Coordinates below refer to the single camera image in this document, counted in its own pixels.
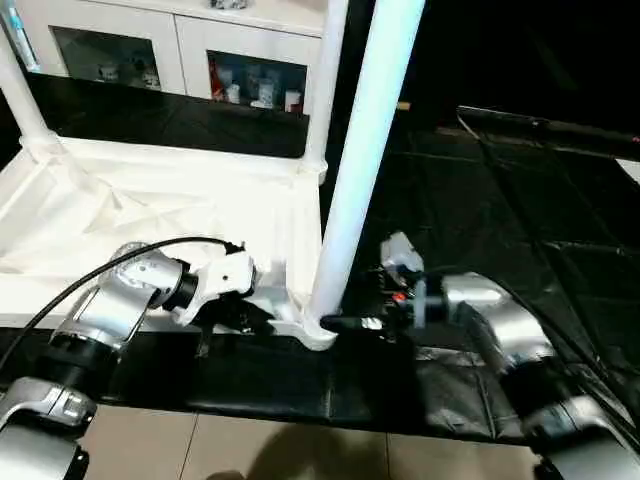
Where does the white plastic table top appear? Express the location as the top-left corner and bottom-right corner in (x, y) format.
(0, 132), (341, 353)

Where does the white plastic table leg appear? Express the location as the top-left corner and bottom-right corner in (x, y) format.
(305, 0), (429, 336)
(300, 0), (351, 186)
(0, 30), (63, 161)

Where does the black work mat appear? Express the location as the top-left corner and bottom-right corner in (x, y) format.
(0, 70), (640, 441)

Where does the glossy black long bar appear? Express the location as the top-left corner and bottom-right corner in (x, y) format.
(456, 105), (640, 149)

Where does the white cabinet with glass doors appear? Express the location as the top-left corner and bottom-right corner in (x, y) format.
(10, 0), (331, 116)

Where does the light blue plastic bottle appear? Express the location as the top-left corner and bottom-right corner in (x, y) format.
(5, 5), (41, 73)

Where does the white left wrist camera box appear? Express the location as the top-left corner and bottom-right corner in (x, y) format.
(180, 250), (257, 326)

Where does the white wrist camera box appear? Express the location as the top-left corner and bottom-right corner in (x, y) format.
(180, 250), (257, 326)
(380, 232), (426, 281)

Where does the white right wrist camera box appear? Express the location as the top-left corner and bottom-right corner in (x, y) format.
(380, 232), (426, 281)

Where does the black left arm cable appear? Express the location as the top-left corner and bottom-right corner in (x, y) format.
(0, 236), (245, 371)

